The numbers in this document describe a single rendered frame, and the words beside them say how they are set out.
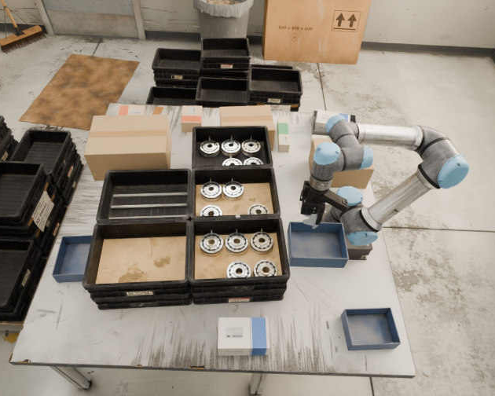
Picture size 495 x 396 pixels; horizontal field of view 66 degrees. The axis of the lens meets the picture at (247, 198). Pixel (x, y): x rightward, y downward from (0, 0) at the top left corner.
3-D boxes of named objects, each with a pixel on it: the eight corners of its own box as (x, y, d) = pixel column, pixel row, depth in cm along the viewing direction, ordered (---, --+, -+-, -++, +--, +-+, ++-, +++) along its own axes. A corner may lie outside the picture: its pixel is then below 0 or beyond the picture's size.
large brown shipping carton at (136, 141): (171, 141, 227) (167, 114, 212) (170, 178, 209) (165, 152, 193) (103, 142, 224) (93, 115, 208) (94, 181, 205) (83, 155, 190)
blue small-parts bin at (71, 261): (67, 243, 181) (61, 236, 175) (99, 242, 182) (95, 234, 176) (56, 283, 168) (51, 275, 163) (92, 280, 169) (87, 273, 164)
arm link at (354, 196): (350, 198, 179) (357, 180, 168) (362, 221, 171) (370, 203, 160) (327, 203, 177) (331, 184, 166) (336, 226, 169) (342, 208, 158)
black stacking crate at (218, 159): (265, 141, 214) (266, 126, 205) (271, 181, 196) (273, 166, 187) (194, 143, 211) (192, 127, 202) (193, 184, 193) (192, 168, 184)
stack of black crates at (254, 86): (292, 115, 333) (300, 69, 298) (295, 138, 315) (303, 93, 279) (247, 112, 333) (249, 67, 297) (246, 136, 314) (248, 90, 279)
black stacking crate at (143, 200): (192, 184, 192) (191, 169, 183) (191, 233, 174) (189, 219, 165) (111, 186, 189) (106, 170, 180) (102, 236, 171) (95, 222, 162)
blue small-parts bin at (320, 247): (338, 232, 147) (342, 222, 142) (344, 268, 138) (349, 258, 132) (287, 231, 147) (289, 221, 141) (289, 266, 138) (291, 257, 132)
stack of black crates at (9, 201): (24, 206, 261) (-8, 159, 226) (68, 207, 262) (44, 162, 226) (-1, 257, 236) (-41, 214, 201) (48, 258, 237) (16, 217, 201)
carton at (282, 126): (276, 125, 240) (277, 117, 235) (286, 125, 240) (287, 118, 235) (278, 152, 225) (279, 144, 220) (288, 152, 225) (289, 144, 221)
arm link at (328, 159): (347, 153, 116) (321, 155, 115) (339, 180, 124) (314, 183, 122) (337, 138, 122) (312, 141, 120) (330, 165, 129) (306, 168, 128)
